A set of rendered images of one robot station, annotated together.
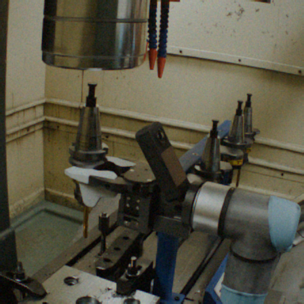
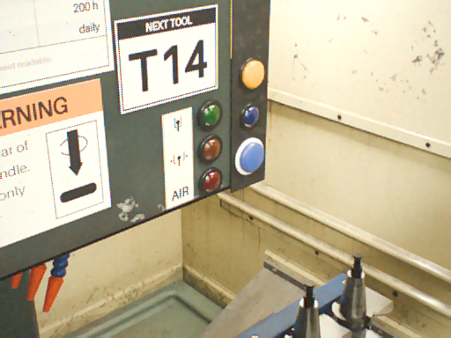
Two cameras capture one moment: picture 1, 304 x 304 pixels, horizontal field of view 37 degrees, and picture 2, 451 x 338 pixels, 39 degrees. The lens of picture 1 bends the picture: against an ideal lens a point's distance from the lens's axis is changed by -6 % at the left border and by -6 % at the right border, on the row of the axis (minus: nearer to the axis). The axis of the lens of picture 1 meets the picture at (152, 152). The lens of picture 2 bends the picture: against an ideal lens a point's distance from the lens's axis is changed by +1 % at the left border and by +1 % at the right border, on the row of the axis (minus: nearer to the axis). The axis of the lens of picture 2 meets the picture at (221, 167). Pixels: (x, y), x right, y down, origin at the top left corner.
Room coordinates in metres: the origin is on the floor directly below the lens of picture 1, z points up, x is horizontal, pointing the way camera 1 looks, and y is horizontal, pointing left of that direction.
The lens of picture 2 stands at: (0.40, -0.42, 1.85)
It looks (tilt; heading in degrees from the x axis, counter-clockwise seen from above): 25 degrees down; 26
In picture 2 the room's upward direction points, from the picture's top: straight up
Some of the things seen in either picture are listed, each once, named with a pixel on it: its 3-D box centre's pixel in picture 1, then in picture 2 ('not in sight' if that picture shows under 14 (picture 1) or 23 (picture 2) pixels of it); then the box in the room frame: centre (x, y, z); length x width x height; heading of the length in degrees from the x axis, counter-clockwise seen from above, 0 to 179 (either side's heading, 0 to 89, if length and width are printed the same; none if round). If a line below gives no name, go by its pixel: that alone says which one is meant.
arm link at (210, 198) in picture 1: (211, 207); not in sight; (0.63, -0.09, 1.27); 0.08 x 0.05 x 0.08; 158
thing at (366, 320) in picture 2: (244, 134); (351, 316); (1.22, -0.25, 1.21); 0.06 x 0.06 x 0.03
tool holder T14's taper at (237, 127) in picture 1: (237, 127); (307, 321); (1.12, -0.20, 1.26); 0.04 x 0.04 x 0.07
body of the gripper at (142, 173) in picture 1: (159, 200); not in sight; (0.65, -0.02, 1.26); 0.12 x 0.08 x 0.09; 68
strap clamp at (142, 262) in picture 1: (133, 284); not in sight; (0.83, 0.02, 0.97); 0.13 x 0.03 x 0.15; 158
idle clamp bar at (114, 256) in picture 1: (121, 254); not in sight; (1.02, 0.06, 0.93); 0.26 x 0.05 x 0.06; 163
